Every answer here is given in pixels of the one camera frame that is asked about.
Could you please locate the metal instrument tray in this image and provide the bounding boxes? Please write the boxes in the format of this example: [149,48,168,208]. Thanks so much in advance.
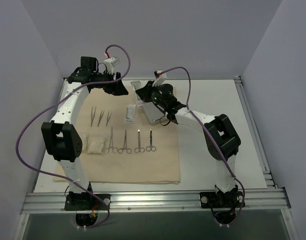
[141,102,168,126]

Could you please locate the thin metal tweezers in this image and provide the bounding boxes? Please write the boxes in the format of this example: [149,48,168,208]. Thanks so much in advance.
[90,106,97,127]
[97,110,105,127]

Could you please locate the white gauze pack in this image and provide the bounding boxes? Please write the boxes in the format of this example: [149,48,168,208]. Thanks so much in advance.
[87,136,105,155]
[79,132,89,153]

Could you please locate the beige cloth wrap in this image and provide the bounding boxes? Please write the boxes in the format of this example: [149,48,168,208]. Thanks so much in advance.
[53,85,182,185]

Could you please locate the surgical forceps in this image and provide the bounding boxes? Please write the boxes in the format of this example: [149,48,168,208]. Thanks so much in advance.
[118,130,132,154]

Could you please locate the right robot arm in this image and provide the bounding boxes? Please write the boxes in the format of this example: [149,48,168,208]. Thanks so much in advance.
[135,81,241,207]

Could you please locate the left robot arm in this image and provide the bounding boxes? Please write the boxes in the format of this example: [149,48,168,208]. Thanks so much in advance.
[41,56,128,210]

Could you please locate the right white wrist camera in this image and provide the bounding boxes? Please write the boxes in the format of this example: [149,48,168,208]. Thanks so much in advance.
[152,70,167,87]

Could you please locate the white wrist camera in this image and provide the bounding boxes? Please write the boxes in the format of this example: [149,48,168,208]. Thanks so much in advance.
[103,56,120,69]
[152,70,167,87]

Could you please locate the right black thin cable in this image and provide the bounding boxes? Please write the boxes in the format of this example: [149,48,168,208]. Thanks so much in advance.
[152,102,175,127]

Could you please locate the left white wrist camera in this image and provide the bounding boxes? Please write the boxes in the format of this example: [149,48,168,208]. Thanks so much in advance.
[103,56,120,69]

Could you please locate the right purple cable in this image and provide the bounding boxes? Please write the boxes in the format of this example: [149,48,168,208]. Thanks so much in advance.
[154,66,245,228]

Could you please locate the purple cable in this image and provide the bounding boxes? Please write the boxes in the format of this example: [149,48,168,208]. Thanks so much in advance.
[154,66,245,228]
[15,44,132,229]

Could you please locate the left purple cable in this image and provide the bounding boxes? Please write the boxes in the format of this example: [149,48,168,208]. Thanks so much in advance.
[15,44,132,229]

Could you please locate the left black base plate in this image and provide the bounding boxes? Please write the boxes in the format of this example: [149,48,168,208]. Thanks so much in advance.
[64,192,111,211]

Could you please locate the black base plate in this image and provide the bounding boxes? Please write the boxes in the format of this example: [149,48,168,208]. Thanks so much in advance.
[199,191,245,209]
[64,192,111,211]

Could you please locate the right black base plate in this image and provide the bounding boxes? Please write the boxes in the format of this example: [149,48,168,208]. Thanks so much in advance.
[199,191,245,209]

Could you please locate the aluminium frame rail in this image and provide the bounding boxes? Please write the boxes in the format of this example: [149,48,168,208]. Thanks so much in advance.
[20,188,291,214]

